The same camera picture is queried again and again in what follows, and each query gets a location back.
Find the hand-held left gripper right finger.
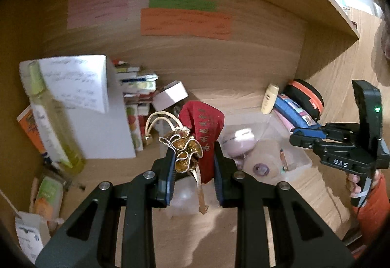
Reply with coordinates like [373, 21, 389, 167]
[214, 141, 355, 268]

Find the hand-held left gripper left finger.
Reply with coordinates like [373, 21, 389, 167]
[35, 149, 177, 268]

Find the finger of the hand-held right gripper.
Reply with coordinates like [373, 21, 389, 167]
[289, 132, 323, 153]
[294, 123, 361, 141]

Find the gold ribbon flower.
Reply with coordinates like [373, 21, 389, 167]
[145, 112, 209, 214]

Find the clear plastic container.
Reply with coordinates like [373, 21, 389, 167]
[160, 112, 314, 186]

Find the red cloth pouch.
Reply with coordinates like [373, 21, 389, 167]
[179, 100, 225, 185]

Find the person's right forearm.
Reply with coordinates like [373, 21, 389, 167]
[353, 173, 390, 246]

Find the wooden desktop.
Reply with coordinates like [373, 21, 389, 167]
[0, 82, 390, 268]

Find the person's right hand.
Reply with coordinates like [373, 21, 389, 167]
[346, 173, 361, 199]

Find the pink flat pack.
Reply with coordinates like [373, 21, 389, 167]
[276, 109, 295, 132]

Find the blue tube pack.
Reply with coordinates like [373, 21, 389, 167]
[273, 94, 320, 128]

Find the pink round case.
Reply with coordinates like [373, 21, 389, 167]
[221, 128, 256, 165]

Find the black and orange case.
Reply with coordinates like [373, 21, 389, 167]
[283, 79, 324, 122]

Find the cream small bottle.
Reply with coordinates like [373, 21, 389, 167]
[261, 83, 279, 114]

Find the fruit printed box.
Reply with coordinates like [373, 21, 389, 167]
[125, 103, 144, 153]

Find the small white box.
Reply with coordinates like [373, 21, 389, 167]
[152, 80, 188, 111]

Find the dark blurred object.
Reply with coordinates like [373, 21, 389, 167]
[373, 3, 390, 60]

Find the stack of small boxes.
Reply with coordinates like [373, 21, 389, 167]
[111, 60, 159, 104]

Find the black pen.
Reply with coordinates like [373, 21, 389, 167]
[43, 161, 86, 189]

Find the green and orange packet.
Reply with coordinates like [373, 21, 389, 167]
[32, 176, 64, 221]

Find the yellow-green spray bottle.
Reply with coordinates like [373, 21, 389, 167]
[28, 61, 86, 175]

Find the handwritten folded paper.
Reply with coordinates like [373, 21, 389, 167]
[20, 55, 110, 114]

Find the orange book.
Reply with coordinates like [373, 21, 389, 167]
[17, 105, 48, 156]

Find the orange paper note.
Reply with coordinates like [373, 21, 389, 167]
[141, 8, 232, 40]

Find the white carton box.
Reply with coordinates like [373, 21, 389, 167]
[15, 211, 51, 262]

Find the green paper note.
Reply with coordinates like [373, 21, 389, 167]
[149, 0, 218, 11]

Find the pink paper note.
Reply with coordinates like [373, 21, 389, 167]
[66, 0, 130, 29]

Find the small purple ring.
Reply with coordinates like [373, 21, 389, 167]
[253, 163, 270, 176]

